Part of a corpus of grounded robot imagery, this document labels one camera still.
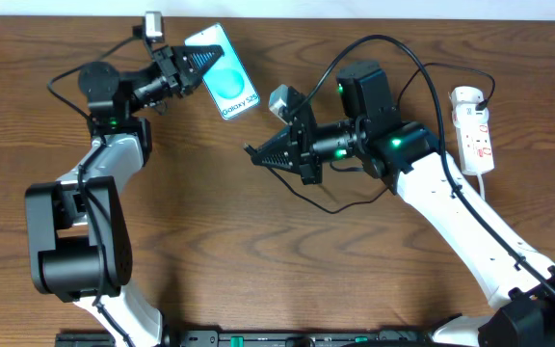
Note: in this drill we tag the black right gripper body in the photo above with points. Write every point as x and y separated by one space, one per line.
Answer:
310 172

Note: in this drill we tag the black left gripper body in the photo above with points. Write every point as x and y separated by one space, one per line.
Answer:
170 71

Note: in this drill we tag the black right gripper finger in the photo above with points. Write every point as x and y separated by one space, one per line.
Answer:
278 160
277 146

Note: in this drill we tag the turquoise screen smartphone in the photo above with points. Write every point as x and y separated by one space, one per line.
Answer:
227 80

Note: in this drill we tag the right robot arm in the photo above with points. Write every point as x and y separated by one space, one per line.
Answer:
517 281

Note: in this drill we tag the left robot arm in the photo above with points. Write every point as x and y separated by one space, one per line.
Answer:
79 246

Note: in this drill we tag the white USB charger plug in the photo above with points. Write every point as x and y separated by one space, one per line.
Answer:
466 95

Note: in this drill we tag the white power strip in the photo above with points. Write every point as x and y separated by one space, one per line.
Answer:
472 128

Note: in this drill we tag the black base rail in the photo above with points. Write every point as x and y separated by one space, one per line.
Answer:
205 338

